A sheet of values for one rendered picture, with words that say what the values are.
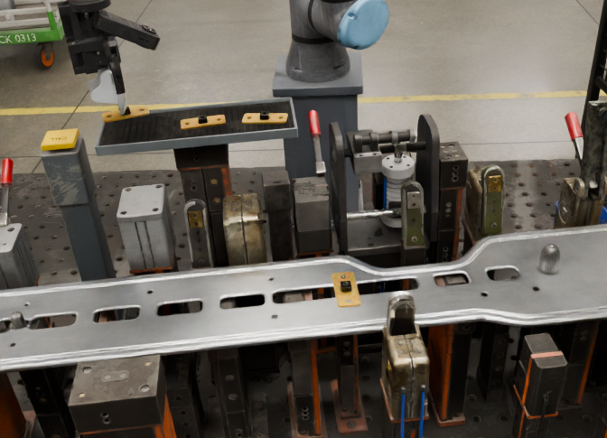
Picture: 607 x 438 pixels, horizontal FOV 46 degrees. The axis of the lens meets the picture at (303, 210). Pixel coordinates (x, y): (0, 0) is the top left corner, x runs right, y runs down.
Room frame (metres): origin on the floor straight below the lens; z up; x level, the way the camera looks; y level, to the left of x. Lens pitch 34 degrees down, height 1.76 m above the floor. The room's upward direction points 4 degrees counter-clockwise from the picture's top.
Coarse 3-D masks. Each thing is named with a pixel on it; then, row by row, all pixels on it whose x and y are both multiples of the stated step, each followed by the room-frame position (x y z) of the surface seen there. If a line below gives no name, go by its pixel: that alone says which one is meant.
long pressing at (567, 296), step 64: (320, 256) 0.98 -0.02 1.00; (512, 256) 0.95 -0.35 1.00; (576, 256) 0.94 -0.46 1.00; (0, 320) 0.87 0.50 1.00; (128, 320) 0.85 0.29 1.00; (192, 320) 0.84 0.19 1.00; (256, 320) 0.83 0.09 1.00; (320, 320) 0.82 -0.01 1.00; (384, 320) 0.81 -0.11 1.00; (448, 320) 0.81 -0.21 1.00; (512, 320) 0.80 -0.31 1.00; (576, 320) 0.79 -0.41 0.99
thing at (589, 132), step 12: (588, 108) 1.08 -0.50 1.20; (600, 108) 1.08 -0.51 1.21; (588, 120) 1.08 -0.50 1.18; (600, 120) 1.07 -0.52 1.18; (588, 132) 1.07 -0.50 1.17; (600, 132) 1.07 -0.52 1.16; (588, 144) 1.06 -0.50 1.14; (600, 144) 1.07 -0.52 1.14; (588, 156) 1.05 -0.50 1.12; (600, 156) 1.07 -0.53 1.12; (588, 168) 1.05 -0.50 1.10; (600, 168) 1.06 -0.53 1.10; (588, 180) 1.05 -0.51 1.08; (600, 180) 1.05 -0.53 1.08; (600, 192) 1.05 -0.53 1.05
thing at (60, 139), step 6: (48, 132) 1.22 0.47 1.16; (54, 132) 1.21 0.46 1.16; (60, 132) 1.21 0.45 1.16; (66, 132) 1.21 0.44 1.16; (72, 132) 1.21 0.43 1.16; (78, 132) 1.22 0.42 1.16; (48, 138) 1.19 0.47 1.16; (54, 138) 1.19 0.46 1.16; (60, 138) 1.19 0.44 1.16; (66, 138) 1.18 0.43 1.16; (72, 138) 1.18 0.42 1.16; (42, 144) 1.17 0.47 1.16; (48, 144) 1.17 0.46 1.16; (54, 144) 1.17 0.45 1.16; (60, 144) 1.17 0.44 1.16; (66, 144) 1.17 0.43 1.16; (72, 144) 1.17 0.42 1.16; (42, 150) 1.16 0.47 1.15
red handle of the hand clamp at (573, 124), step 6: (570, 114) 1.17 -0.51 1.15; (570, 120) 1.16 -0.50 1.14; (576, 120) 1.16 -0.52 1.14; (570, 126) 1.15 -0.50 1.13; (576, 126) 1.15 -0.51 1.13; (570, 132) 1.15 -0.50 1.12; (576, 132) 1.14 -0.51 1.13; (582, 132) 1.14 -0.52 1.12; (576, 138) 1.13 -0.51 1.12; (582, 138) 1.13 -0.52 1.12; (576, 144) 1.12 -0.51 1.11; (582, 144) 1.12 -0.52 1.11; (576, 150) 1.12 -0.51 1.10; (582, 150) 1.11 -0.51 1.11; (582, 156) 1.10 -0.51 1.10; (594, 180) 1.06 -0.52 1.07; (594, 186) 1.05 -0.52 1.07
